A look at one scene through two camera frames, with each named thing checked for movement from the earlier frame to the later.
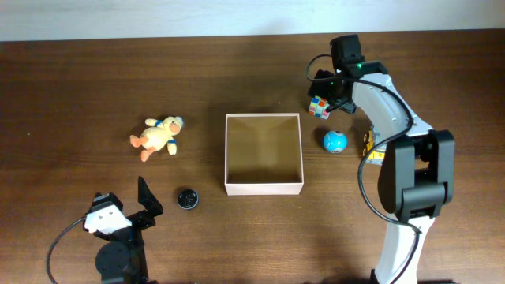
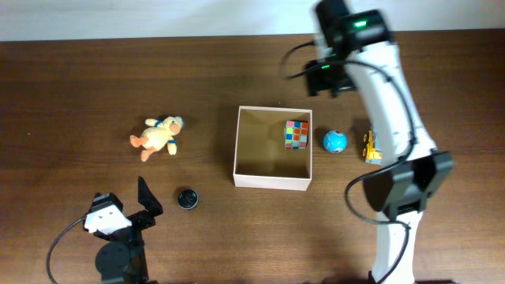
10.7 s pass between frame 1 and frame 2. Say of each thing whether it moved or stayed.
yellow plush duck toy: stayed
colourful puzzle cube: moved
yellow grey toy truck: stayed
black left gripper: stayed
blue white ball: stayed
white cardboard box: moved
